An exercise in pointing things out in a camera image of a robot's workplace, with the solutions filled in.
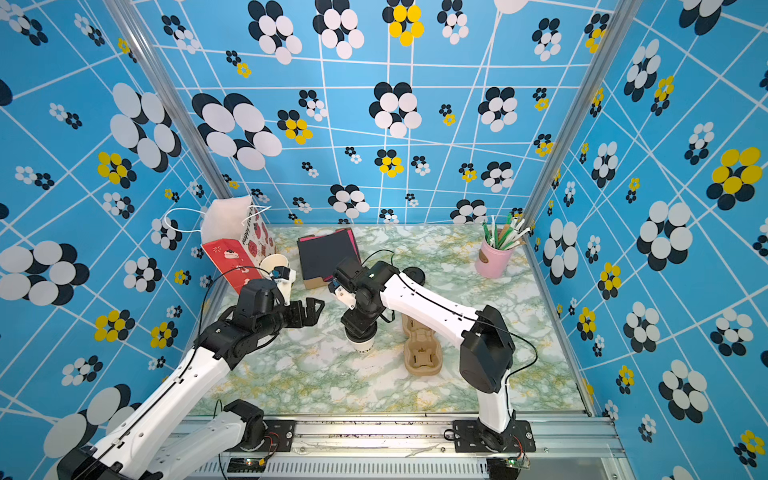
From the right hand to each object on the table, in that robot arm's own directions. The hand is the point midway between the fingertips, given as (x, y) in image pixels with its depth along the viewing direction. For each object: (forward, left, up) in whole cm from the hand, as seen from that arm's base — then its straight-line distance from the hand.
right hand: (363, 319), depth 80 cm
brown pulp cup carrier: (-4, -16, -10) cm, 19 cm away
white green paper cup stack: (+20, +31, 0) cm, 37 cm away
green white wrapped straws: (+26, -43, +5) cm, 51 cm away
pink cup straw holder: (+24, -41, -5) cm, 47 cm away
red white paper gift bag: (+32, +48, +1) cm, 57 cm away
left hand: (+2, +13, +6) cm, 14 cm away
